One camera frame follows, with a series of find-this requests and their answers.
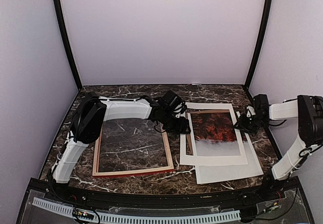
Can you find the brown cardboard backing board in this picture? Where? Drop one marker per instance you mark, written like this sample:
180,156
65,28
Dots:
189,150

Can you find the white slotted cable duct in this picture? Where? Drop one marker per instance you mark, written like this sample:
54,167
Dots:
87,216

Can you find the black corner post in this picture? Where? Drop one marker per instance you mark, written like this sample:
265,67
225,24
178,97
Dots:
66,43
259,42

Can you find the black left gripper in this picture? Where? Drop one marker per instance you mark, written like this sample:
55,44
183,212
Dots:
181,127

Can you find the red wooden picture frame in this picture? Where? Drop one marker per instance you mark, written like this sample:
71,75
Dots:
133,171

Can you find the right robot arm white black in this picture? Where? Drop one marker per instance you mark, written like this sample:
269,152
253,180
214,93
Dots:
306,109

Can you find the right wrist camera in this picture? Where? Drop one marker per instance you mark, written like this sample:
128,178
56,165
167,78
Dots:
250,111

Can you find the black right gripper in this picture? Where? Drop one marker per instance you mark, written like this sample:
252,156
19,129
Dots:
242,126

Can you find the right black corner post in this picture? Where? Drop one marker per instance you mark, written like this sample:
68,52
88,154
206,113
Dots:
259,42

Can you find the clear acrylic sheet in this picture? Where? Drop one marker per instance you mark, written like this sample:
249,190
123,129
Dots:
131,143

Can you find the left black corner post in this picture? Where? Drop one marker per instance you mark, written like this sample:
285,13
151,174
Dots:
66,43

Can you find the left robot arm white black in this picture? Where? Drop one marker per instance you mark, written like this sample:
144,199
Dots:
93,111

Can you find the black front rail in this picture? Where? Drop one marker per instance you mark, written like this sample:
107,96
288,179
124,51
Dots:
99,200

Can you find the white mat board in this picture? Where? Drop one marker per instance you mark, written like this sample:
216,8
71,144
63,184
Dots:
210,160

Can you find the red forest photo print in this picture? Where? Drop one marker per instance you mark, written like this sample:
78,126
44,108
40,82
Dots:
214,133

